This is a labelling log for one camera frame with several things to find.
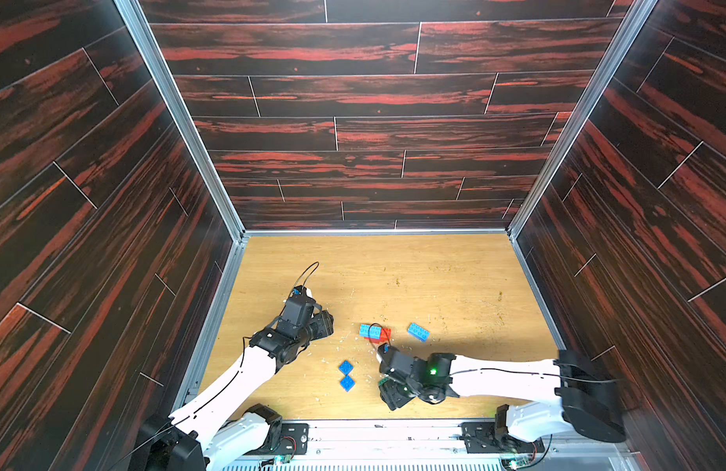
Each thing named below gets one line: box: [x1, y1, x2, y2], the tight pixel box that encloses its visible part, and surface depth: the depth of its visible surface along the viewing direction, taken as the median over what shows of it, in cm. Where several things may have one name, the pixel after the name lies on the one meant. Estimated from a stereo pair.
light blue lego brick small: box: [407, 322, 431, 343], surface depth 93 cm
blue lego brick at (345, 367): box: [339, 360, 355, 376], surface depth 86 cm
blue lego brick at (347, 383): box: [339, 374, 357, 393], surface depth 84 cm
